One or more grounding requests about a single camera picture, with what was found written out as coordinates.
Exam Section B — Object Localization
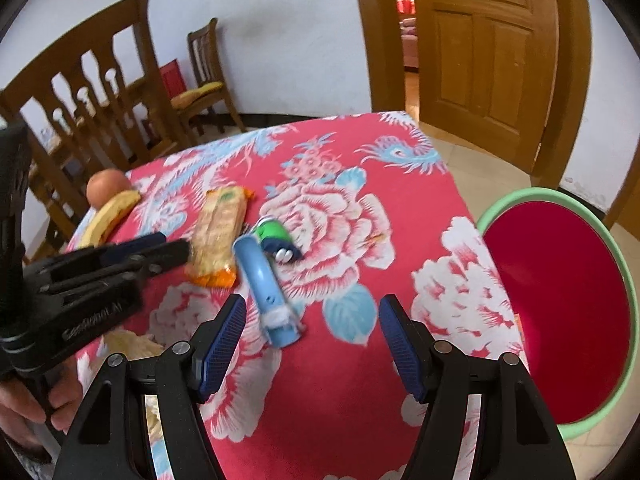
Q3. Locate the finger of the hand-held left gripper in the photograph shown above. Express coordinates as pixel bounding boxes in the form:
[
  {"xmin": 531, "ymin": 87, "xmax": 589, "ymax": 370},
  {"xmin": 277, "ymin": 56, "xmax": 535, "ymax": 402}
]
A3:
[
  {"xmin": 35, "ymin": 232, "xmax": 169, "ymax": 273},
  {"xmin": 42, "ymin": 239, "xmax": 192, "ymax": 293}
]

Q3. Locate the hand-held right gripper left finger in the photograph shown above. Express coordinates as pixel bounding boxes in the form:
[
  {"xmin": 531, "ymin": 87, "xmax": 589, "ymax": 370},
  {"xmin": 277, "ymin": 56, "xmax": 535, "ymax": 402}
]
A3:
[{"xmin": 52, "ymin": 294, "xmax": 248, "ymax": 480}]

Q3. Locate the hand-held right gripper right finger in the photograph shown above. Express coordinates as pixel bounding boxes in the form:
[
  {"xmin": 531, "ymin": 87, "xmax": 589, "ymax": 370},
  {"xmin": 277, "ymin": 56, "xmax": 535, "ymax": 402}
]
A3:
[{"xmin": 378, "ymin": 294, "xmax": 576, "ymax": 480}]

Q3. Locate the orange biscuit packet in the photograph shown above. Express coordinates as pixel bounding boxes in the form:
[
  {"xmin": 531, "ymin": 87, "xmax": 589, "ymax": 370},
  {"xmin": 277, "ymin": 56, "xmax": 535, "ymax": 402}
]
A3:
[{"xmin": 185, "ymin": 186, "xmax": 255, "ymax": 290}]

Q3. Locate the blue plastic tube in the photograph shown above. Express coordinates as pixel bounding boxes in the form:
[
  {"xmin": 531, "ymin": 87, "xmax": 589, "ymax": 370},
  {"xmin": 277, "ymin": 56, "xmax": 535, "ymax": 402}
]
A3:
[{"xmin": 232, "ymin": 234, "xmax": 304, "ymax": 348}]

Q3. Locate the person's left hand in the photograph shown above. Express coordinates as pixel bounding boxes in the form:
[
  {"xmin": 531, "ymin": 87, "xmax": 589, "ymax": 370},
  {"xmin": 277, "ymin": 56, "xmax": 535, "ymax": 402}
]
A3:
[{"xmin": 0, "ymin": 357, "xmax": 83, "ymax": 442}]

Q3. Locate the yellow banana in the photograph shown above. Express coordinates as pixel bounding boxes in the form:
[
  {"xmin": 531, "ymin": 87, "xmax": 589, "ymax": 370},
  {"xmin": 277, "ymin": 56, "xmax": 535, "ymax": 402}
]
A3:
[{"xmin": 75, "ymin": 190, "xmax": 142, "ymax": 250}]

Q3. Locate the crumpled pale yellow wrapper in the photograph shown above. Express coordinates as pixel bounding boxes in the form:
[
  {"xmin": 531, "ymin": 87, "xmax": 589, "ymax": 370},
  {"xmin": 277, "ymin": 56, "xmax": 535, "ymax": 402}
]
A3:
[{"xmin": 102, "ymin": 329, "xmax": 168, "ymax": 441}]

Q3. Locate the red floral tablecloth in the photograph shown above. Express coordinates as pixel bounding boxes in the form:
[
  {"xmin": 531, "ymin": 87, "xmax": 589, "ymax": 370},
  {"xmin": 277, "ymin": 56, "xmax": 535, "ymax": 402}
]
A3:
[{"xmin": 67, "ymin": 111, "xmax": 531, "ymax": 480}]

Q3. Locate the orange fruit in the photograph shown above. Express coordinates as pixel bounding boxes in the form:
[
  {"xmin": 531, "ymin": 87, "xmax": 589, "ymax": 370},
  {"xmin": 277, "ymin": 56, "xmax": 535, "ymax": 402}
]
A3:
[{"xmin": 86, "ymin": 168, "xmax": 132, "ymax": 209}]

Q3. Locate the green capped small bottle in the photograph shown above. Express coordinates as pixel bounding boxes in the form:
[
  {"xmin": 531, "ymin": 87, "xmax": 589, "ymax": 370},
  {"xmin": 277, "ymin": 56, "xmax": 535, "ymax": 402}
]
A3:
[{"xmin": 252, "ymin": 216, "xmax": 302, "ymax": 264}]

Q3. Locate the red basin with green rim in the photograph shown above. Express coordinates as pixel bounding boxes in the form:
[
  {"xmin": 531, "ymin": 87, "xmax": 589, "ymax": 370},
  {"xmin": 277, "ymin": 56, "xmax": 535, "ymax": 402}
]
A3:
[{"xmin": 475, "ymin": 187, "xmax": 640, "ymax": 443}]

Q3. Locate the yellow seat cushion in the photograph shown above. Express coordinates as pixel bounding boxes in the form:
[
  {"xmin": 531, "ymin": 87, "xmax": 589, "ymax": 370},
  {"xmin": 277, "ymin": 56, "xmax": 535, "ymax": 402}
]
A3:
[{"xmin": 172, "ymin": 81, "xmax": 224, "ymax": 108}]

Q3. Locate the red paper bag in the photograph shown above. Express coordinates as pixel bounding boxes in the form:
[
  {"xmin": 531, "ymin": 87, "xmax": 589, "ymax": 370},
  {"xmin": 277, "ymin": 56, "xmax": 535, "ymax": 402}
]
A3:
[{"xmin": 159, "ymin": 59, "xmax": 187, "ymax": 101}]

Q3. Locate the large wooden chair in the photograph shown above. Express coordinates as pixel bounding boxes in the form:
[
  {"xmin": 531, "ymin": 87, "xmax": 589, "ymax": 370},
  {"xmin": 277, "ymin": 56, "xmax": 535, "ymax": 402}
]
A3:
[{"xmin": 0, "ymin": 0, "xmax": 196, "ymax": 261}]

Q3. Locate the small wooden chair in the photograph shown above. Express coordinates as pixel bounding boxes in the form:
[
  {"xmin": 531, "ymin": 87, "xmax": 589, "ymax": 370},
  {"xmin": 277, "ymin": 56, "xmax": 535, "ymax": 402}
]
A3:
[{"xmin": 172, "ymin": 17, "xmax": 248, "ymax": 136}]

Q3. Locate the wooden panel door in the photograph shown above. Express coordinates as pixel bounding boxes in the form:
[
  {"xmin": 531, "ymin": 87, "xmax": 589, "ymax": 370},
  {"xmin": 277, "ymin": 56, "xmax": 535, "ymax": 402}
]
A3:
[{"xmin": 407, "ymin": 0, "xmax": 558, "ymax": 173}]

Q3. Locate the pink sofa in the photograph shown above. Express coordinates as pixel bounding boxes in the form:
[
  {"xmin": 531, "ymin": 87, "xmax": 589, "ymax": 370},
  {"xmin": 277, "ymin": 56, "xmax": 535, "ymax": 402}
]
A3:
[{"xmin": 400, "ymin": 17, "xmax": 420, "ymax": 68}]

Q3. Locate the wooden furniture post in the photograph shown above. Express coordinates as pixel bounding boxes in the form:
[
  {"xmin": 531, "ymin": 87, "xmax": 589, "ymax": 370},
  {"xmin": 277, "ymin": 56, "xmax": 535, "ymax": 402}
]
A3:
[{"xmin": 605, "ymin": 160, "xmax": 640, "ymax": 231}]

